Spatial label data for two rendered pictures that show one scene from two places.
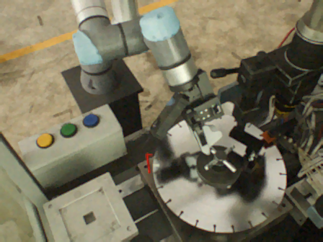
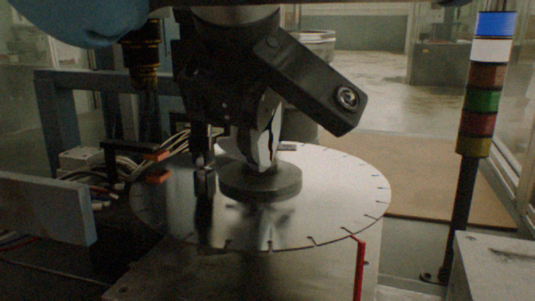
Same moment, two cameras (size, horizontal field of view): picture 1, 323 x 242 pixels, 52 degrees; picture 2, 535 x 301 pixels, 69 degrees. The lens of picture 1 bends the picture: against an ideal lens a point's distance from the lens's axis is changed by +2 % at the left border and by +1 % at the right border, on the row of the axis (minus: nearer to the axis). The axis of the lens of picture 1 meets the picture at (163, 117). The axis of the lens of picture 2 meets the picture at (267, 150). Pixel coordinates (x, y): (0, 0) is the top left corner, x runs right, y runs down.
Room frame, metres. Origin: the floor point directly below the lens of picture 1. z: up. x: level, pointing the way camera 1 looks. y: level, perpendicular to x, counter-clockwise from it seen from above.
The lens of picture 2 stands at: (0.72, 0.21, 1.15)
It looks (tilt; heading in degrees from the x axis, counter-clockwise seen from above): 19 degrees down; 225
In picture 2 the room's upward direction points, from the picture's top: straight up
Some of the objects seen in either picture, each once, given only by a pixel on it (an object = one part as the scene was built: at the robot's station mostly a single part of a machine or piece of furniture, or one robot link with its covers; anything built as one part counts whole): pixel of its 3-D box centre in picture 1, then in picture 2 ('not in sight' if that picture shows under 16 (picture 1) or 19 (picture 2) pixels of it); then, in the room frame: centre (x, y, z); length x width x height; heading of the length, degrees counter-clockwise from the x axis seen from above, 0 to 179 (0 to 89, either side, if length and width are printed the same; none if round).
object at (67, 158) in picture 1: (76, 148); not in sight; (0.54, 0.27, 0.82); 0.28 x 0.11 x 0.15; 117
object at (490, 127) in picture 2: not in sight; (477, 120); (0.14, 0.04, 1.02); 0.05 x 0.04 x 0.03; 27
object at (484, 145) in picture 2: not in sight; (473, 142); (0.14, 0.04, 0.98); 0.05 x 0.04 x 0.03; 27
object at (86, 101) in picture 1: (114, 132); not in sight; (0.90, 0.24, 0.37); 0.40 x 0.40 x 0.75; 27
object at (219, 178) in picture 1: (218, 163); (260, 170); (0.39, -0.13, 0.96); 0.11 x 0.11 x 0.03
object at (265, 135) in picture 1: (277, 135); (134, 165); (0.48, -0.31, 0.95); 0.10 x 0.03 x 0.07; 117
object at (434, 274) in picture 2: not in sight; (449, 275); (0.14, 0.04, 0.76); 0.09 x 0.03 x 0.03; 117
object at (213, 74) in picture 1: (233, 75); not in sight; (0.46, -0.14, 1.21); 0.08 x 0.06 x 0.03; 117
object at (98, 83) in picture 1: (99, 70); not in sight; (0.90, 0.24, 0.80); 0.15 x 0.15 x 0.10
